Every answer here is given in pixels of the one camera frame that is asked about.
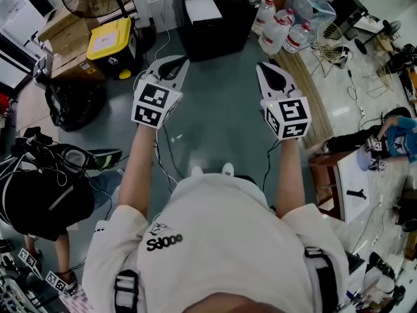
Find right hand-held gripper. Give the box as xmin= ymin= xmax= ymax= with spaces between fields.
xmin=255 ymin=61 xmax=312 ymax=141

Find long wooden slatted board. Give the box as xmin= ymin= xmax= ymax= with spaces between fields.
xmin=271 ymin=48 xmax=334 ymax=150

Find white cable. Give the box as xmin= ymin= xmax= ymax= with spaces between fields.
xmin=153 ymin=0 xmax=173 ymax=61

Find person's left forearm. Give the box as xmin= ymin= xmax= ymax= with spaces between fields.
xmin=117 ymin=124 xmax=158 ymax=218

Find pale blue round lid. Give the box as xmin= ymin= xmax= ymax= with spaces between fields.
xmin=356 ymin=147 xmax=374 ymax=172

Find black and white harness strap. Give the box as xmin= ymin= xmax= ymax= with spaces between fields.
xmin=113 ymin=269 xmax=140 ymax=313
xmin=304 ymin=246 xmax=340 ymax=311

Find pale yellow wire stand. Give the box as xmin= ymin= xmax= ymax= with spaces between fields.
xmin=311 ymin=20 xmax=347 ymax=78

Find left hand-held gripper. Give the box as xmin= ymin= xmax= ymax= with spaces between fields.
xmin=131 ymin=55 xmax=191 ymax=130

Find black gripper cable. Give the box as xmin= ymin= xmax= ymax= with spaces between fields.
xmin=262 ymin=138 xmax=283 ymax=192
xmin=152 ymin=125 xmax=184 ymax=194

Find small black standing fan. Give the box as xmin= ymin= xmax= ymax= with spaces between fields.
xmin=354 ymin=20 xmax=402 ymax=55

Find person's white t-shirt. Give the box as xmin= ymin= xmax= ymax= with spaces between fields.
xmin=81 ymin=173 xmax=350 ymax=313

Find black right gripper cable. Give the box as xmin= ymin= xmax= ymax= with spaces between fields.
xmin=262 ymin=138 xmax=283 ymax=192

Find clear water jug red cap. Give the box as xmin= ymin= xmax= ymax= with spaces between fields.
xmin=282 ymin=18 xmax=312 ymax=54
xmin=276 ymin=7 xmax=296 ymax=25
xmin=258 ymin=14 xmax=291 ymax=56
xmin=252 ymin=0 xmax=277 ymax=36

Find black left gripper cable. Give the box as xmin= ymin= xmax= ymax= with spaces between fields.
xmin=152 ymin=125 xmax=184 ymax=194

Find black bin with yellow lid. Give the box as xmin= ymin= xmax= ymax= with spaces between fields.
xmin=86 ymin=17 xmax=137 ymax=80

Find wooden table with white board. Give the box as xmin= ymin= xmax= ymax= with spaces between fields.
xmin=308 ymin=149 xmax=371 ymax=225

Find clear plastic bag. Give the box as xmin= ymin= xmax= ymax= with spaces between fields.
xmin=285 ymin=0 xmax=337 ymax=29

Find small black tool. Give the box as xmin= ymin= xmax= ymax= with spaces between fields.
xmin=346 ymin=189 xmax=368 ymax=201

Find person's right forearm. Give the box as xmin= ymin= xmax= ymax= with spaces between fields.
xmin=275 ymin=137 xmax=307 ymax=220

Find black garbage bag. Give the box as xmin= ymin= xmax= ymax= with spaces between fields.
xmin=44 ymin=82 xmax=108 ymax=132

